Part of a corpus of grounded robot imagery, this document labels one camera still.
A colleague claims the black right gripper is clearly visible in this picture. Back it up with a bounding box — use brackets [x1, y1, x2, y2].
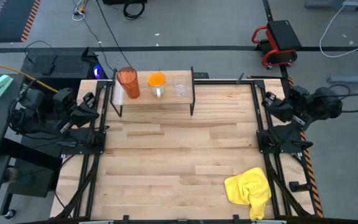
[261, 91, 295, 123]

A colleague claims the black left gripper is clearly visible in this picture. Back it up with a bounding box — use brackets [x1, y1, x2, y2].
[70, 92, 101, 127]

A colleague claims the orange faceted plastic tumbler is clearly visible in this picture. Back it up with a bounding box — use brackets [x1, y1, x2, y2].
[116, 67, 140, 100]

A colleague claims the clear drinking glass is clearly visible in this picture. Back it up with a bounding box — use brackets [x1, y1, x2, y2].
[172, 74, 189, 97]

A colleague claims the black computer tower blue light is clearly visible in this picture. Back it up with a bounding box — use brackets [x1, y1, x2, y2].
[21, 46, 108, 91]

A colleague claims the hazard striped tape strip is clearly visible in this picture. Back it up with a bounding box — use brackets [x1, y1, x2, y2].
[287, 77, 324, 218]

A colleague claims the red and black creeper seat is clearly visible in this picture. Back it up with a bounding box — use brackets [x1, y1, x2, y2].
[251, 19, 303, 71]

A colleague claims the black clamp knob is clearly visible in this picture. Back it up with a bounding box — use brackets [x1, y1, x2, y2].
[289, 181, 312, 193]

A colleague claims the yellow microfibre cloth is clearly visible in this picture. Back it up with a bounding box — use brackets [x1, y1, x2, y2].
[224, 167, 272, 220]

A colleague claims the grey metal stand foot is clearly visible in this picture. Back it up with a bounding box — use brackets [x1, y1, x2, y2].
[327, 66, 358, 85]
[305, 0, 358, 10]

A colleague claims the black equipment stand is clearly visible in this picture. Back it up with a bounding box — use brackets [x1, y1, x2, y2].
[0, 136, 63, 218]

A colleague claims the mint green stapler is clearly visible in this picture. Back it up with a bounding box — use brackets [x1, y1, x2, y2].
[0, 74, 14, 99]

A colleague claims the black mat hazard striped edge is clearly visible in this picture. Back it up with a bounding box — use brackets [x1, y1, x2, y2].
[0, 0, 42, 44]

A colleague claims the black metal table frame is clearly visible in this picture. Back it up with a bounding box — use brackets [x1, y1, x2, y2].
[54, 77, 319, 224]

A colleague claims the wooden shelf black metal frame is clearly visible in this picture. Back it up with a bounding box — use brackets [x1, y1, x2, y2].
[109, 65, 196, 118]

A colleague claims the yellow hanging cable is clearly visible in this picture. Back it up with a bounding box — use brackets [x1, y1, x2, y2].
[0, 58, 59, 94]

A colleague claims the black floor cable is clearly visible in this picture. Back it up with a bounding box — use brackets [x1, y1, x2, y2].
[96, 0, 134, 68]

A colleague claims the white floor cable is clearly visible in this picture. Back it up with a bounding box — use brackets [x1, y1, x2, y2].
[71, 5, 87, 22]
[318, 0, 358, 59]

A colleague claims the black coiled cable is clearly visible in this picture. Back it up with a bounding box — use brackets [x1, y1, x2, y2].
[122, 0, 146, 21]

